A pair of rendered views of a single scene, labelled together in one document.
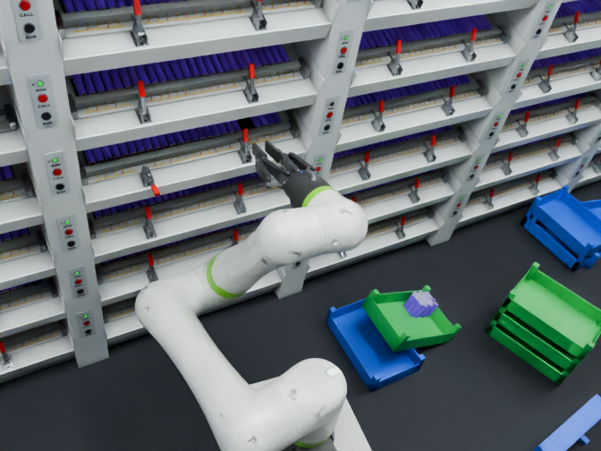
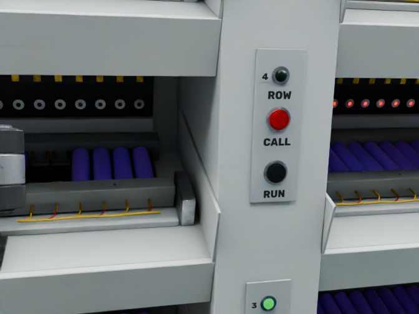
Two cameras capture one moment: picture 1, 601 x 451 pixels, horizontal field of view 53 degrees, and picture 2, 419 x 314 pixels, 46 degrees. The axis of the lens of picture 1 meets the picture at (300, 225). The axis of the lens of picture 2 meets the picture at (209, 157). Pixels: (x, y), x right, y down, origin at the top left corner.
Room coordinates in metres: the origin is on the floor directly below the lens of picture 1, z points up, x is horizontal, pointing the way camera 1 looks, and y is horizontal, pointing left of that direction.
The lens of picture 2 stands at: (0.98, -0.12, 0.86)
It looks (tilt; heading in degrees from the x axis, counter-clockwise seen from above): 13 degrees down; 24
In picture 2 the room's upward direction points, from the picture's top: 1 degrees clockwise
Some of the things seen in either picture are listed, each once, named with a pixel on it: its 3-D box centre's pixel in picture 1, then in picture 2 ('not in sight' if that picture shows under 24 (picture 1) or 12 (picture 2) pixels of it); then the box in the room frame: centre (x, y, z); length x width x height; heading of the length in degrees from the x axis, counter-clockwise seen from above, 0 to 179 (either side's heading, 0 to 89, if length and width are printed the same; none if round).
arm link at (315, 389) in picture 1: (307, 404); not in sight; (0.65, -0.09, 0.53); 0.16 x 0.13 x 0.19; 133
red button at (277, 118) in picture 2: not in sight; (277, 119); (1.35, -0.02, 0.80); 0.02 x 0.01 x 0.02; 127
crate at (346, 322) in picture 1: (374, 339); not in sight; (1.21, -0.32, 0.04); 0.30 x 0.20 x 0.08; 37
